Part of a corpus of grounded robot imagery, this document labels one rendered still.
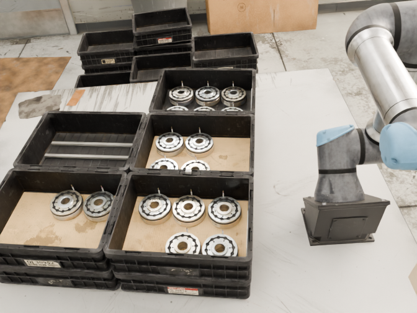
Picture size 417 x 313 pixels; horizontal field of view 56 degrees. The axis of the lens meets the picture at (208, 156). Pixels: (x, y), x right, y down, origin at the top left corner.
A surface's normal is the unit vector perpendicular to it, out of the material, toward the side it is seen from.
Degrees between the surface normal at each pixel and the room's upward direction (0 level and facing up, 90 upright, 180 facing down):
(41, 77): 1
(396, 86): 19
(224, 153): 0
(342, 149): 47
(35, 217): 0
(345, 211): 90
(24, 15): 90
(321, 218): 90
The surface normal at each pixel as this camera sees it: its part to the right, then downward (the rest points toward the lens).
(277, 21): 0.03, 0.45
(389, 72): -0.37, -0.68
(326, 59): -0.06, -0.71
